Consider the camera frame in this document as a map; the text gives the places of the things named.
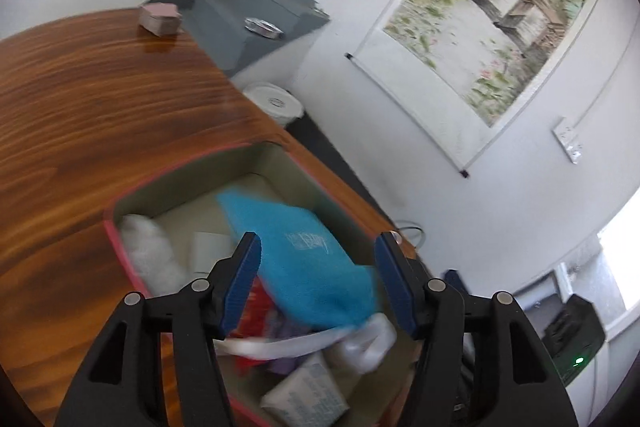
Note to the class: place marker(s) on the white plastic bag bundle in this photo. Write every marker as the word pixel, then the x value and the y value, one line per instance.
pixel 150 252

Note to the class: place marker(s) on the small pink box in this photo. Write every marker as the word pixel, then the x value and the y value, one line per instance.
pixel 160 18

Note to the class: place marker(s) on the white tissue pack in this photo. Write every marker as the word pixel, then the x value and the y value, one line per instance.
pixel 305 392

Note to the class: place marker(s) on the teal cloth pouch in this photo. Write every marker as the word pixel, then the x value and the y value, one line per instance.
pixel 310 267

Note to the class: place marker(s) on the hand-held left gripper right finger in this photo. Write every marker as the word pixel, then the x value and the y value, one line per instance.
pixel 395 287

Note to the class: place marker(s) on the grey staircase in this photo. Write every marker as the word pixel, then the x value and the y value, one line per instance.
pixel 235 22

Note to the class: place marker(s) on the red rectangular box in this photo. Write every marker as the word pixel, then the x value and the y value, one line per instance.
pixel 280 167

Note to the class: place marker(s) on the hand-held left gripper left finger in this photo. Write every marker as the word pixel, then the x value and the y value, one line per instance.
pixel 242 287

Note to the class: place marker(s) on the white wall socket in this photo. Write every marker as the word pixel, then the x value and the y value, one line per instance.
pixel 570 139

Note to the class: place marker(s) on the red snack packet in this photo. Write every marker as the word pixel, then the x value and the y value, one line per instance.
pixel 255 307

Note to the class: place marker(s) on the hanging landscape scroll painting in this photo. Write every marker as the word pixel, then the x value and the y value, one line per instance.
pixel 490 32

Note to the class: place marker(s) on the white crumpled plastic bag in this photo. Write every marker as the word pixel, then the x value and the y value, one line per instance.
pixel 365 347

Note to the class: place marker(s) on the black device green light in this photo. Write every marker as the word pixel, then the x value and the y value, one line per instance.
pixel 575 332

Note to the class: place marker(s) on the bright window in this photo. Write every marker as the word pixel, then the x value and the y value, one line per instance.
pixel 620 267

